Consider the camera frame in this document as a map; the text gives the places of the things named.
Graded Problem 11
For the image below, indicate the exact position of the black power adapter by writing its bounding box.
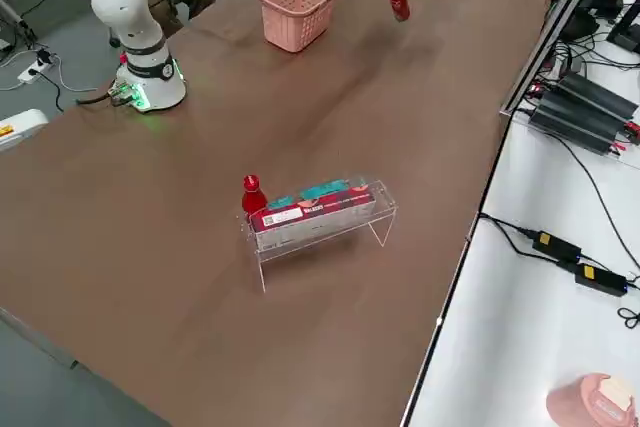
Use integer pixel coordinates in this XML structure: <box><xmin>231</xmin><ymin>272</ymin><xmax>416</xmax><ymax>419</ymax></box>
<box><xmin>531</xmin><ymin>230</ymin><xmax>584</xmax><ymax>264</ymax></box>
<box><xmin>574</xmin><ymin>262</ymin><xmax>629</xmax><ymax>298</ymax></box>

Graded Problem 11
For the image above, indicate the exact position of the black monitor stand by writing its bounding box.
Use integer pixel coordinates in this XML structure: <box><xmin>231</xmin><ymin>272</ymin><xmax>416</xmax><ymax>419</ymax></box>
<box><xmin>606</xmin><ymin>0</ymin><xmax>640</xmax><ymax>56</ymax></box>

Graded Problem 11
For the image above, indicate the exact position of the clear acrylic shelf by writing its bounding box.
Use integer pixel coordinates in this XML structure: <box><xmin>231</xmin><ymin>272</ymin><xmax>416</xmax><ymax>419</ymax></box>
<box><xmin>238</xmin><ymin>179</ymin><xmax>399</xmax><ymax>293</ymax></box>

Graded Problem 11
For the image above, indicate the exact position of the black base cable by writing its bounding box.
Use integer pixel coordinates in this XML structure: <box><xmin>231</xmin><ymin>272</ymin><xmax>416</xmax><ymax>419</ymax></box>
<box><xmin>74</xmin><ymin>88</ymin><xmax>124</xmax><ymax>109</ymax></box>

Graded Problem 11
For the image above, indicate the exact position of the aluminium frame rail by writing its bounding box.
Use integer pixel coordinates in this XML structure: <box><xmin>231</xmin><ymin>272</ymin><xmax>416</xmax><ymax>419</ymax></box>
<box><xmin>498</xmin><ymin>0</ymin><xmax>617</xmax><ymax>123</ymax></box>

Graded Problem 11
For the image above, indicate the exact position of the white box with yellow label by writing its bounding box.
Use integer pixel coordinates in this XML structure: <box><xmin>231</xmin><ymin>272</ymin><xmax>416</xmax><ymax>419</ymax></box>
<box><xmin>0</xmin><ymin>107</ymin><xmax>49</xmax><ymax>152</ymax></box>

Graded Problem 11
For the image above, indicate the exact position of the pink round container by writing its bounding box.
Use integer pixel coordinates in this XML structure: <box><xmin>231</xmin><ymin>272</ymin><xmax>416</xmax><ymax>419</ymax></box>
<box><xmin>545</xmin><ymin>371</ymin><xmax>637</xmax><ymax>427</ymax></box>

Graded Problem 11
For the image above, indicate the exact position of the pink plastic basket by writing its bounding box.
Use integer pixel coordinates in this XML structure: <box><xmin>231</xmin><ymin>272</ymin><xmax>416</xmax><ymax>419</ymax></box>
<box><xmin>257</xmin><ymin>0</ymin><xmax>341</xmax><ymax>54</ymax></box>

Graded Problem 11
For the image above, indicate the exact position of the white power strip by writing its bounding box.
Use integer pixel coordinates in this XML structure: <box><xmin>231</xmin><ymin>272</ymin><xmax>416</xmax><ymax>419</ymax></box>
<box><xmin>17</xmin><ymin>59</ymin><xmax>54</xmax><ymax>83</ymax></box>

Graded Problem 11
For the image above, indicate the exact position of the black power supply box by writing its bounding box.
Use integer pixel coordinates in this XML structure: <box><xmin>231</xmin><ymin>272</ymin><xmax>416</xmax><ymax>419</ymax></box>
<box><xmin>528</xmin><ymin>91</ymin><xmax>632</xmax><ymax>156</ymax></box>
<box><xmin>557</xmin><ymin>71</ymin><xmax>640</xmax><ymax>121</ymax></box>

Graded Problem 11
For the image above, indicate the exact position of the long black cable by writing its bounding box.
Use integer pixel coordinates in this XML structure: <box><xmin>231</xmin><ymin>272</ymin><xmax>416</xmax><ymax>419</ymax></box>
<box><xmin>517</xmin><ymin>107</ymin><xmax>640</xmax><ymax>273</ymax></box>

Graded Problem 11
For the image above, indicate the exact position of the black adapter cable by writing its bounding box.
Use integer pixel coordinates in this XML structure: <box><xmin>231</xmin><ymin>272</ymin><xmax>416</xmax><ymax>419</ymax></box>
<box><xmin>479</xmin><ymin>213</ymin><xmax>537</xmax><ymax>248</ymax></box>

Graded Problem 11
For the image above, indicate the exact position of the red Coca-Cola bottle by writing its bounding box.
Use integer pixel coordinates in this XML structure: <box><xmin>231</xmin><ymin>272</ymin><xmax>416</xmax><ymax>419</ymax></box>
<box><xmin>385</xmin><ymin>0</ymin><xmax>412</xmax><ymax>23</ymax></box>
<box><xmin>241</xmin><ymin>174</ymin><xmax>269</xmax><ymax>221</ymax></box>

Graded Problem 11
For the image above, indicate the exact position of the red tartan shortbread box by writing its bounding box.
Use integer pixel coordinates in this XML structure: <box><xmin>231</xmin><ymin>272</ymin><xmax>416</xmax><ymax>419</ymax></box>
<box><xmin>249</xmin><ymin>190</ymin><xmax>377</xmax><ymax>234</ymax></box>

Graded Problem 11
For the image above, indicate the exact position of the white floor cable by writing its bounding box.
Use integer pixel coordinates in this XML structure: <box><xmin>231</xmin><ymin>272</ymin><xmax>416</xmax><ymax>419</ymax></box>
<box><xmin>0</xmin><ymin>54</ymin><xmax>99</xmax><ymax>94</ymax></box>

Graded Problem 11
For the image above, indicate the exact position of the teal snack packet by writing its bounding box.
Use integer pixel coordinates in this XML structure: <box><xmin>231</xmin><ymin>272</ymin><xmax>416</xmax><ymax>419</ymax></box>
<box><xmin>267</xmin><ymin>195</ymin><xmax>302</xmax><ymax>212</ymax></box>
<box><xmin>298</xmin><ymin>180</ymin><xmax>347</xmax><ymax>202</ymax></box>

